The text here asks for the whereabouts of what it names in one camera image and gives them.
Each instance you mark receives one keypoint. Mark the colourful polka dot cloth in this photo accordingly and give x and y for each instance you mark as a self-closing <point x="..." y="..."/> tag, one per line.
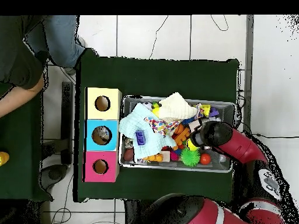
<point x="161" y="126"/>

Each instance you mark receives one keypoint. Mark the cream waffle cloth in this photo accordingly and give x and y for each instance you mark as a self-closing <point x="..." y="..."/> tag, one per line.
<point x="175" y="108"/>

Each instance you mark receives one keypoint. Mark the clear packet with blue print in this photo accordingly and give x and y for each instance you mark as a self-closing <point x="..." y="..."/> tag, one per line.
<point x="104" y="133"/>

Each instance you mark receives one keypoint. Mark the person's forearm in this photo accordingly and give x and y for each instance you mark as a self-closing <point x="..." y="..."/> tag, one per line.
<point x="16" y="99"/>

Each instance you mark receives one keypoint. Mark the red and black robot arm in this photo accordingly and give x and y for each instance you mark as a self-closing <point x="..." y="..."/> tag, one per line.
<point x="238" y="144"/>

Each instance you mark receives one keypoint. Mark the wooden box with three holes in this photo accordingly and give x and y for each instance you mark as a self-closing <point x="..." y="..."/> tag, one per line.
<point x="93" y="109"/>

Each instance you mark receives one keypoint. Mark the mint green waffle cloth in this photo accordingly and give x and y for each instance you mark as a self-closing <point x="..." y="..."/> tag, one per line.
<point x="140" y="123"/>

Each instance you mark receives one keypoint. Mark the yellow tennis ball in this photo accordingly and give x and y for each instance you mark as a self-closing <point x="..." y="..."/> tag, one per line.
<point x="156" y="111"/>

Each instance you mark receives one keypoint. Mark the blue plastic building block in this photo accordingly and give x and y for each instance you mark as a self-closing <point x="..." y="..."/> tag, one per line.
<point x="140" y="138"/>

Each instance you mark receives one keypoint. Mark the small black-white soccer ball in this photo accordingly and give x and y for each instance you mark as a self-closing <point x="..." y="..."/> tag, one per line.
<point x="147" y="105"/>

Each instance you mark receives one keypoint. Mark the plain yellow ball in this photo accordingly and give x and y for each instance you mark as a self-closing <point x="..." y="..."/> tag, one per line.
<point x="189" y="147"/>

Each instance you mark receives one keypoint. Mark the dark green table cloth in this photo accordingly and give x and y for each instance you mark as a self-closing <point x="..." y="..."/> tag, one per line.
<point x="151" y="77"/>
<point x="21" y="151"/>

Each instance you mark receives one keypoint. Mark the green spiky rubber ball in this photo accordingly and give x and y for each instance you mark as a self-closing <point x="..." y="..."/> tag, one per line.
<point x="190" y="157"/>

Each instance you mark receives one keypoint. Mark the yellow wedge block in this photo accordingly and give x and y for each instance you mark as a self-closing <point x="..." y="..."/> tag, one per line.
<point x="206" y="109"/>

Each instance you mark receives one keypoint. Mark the red-orange ball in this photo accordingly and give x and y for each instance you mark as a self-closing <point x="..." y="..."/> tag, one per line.
<point x="205" y="159"/>

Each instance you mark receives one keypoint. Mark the yellow toy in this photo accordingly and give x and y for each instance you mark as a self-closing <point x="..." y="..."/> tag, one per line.
<point x="4" y="158"/>

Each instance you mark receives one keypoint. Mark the person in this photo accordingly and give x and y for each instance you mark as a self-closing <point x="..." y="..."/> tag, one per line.
<point x="14" y="46"/>

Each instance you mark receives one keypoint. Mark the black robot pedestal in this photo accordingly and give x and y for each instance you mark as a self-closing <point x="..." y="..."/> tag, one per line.
<point x="133" y="212"/>

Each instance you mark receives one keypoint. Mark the grey metal post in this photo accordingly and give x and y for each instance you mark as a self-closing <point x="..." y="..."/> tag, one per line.
<point x="248" y="46"/>

